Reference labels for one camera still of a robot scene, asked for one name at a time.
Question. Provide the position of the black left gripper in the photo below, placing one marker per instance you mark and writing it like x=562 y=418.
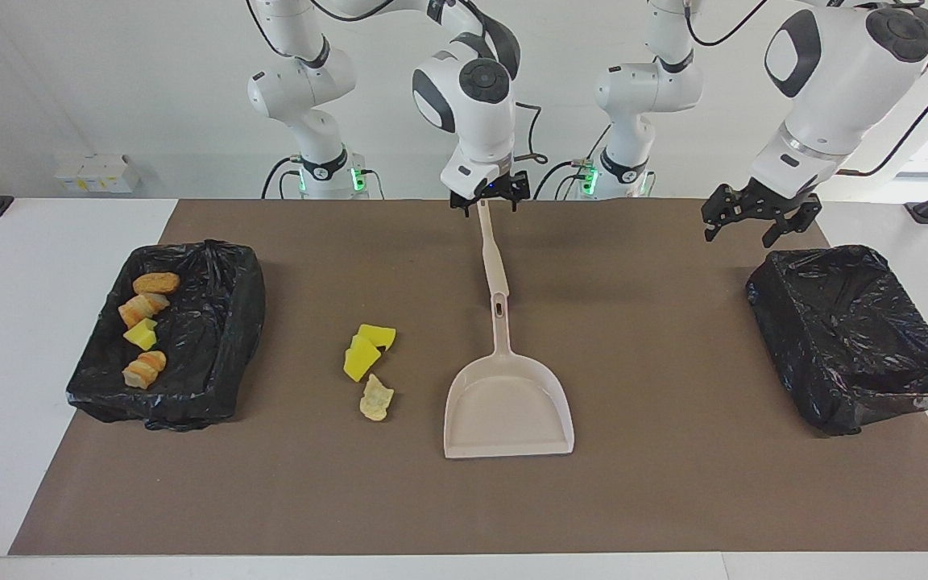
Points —
x=766 y=201

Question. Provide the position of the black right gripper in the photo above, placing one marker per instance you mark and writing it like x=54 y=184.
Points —
x=496 y=189

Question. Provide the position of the beige hand brush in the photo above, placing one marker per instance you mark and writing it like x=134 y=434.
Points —
x=496 y=270

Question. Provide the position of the beige plastic dustpan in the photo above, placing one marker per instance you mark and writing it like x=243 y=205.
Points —
x=508 y=419

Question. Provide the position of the pale beige chunk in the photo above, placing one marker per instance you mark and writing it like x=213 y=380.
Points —
x=375 y=399

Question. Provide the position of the brown toy bread roll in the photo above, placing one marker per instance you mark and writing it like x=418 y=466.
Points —
x=156 y=283

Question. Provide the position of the orange striped toy croissant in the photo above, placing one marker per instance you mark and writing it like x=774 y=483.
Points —
x=142 y=308

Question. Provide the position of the yellow green sponge piece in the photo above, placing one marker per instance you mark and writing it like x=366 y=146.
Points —
x=140 y=334

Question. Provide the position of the cream toy pastry piece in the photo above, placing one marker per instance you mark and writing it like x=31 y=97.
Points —
x=144 y=370

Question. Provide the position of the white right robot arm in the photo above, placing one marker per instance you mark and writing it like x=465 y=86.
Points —
x=476 y=121

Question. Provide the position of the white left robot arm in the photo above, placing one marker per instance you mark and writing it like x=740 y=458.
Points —
x=834 y=80

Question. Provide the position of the black bag-lined bin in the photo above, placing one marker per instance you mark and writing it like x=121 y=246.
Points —
x=206 y=338
x=851 y=338

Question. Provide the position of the brown table mat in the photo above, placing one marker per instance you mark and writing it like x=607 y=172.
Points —
x=673 y=483

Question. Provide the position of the white wall socket box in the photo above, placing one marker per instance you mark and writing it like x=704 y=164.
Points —
x=101 y=173

